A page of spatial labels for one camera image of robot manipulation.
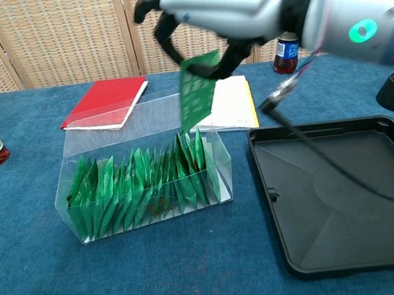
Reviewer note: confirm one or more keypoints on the green tea packet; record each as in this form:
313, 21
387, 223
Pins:
195, 95

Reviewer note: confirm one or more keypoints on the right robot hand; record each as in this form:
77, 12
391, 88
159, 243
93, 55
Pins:
232, 4

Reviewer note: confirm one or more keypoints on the transparent plastic box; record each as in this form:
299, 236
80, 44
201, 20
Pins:
145, 191

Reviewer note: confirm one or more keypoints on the woven folding screen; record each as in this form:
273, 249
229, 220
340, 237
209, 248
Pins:
50, 36

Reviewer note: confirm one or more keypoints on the blue tablecloth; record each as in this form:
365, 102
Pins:
161, 280

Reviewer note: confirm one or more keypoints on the red notebook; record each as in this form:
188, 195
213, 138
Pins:
105, 102

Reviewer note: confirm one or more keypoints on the black plastic tray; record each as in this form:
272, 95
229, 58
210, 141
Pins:
347, 216

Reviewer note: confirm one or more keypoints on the cola bottle blue cap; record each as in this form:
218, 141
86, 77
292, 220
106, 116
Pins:
286, 58

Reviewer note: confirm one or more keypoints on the row of green tea packets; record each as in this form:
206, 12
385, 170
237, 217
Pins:
118, 204

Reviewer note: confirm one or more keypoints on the white paper pad yellow edge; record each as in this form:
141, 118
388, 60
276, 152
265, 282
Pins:
231, 109

